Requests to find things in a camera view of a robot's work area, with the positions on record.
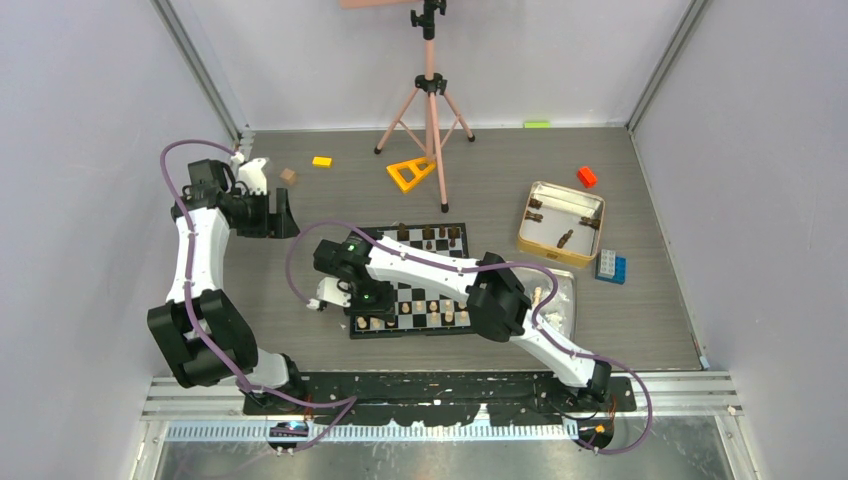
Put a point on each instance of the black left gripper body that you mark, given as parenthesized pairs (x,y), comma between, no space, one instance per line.
(252,218)

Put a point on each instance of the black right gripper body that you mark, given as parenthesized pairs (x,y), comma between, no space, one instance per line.
(376,299)

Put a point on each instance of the black white chess board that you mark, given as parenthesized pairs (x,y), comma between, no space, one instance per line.
(420,309)

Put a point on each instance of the yellow tin box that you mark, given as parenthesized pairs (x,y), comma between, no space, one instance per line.
(550,211)

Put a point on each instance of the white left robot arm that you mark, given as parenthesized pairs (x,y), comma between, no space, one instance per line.
(198,329)

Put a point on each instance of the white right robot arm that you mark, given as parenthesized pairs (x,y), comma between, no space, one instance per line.
(359,275)

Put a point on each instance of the small brown wooden cube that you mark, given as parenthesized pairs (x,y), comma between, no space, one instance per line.
(289,176)

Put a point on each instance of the small yellow block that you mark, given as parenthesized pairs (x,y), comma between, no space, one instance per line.
(322,162)

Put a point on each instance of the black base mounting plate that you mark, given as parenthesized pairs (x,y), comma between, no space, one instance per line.
(510,398)

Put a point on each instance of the dark piece in tin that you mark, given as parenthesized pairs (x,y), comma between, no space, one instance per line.
(563,240)

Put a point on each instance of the red block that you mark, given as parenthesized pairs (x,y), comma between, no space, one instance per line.
(587,177)

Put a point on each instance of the blue lego brick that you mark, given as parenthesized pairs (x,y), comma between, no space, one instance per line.
(610,267)

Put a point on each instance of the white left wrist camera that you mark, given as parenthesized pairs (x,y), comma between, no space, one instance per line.
(251,173)

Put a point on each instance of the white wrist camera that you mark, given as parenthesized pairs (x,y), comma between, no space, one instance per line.
(329,292)
(251,173)

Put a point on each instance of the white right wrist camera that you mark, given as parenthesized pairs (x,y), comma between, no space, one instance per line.
(329,292)

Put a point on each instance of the yellow triangular frame block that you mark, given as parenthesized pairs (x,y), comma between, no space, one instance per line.
(408,174)

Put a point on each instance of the pink camera tripod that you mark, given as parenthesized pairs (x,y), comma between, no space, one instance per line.
(432,85)

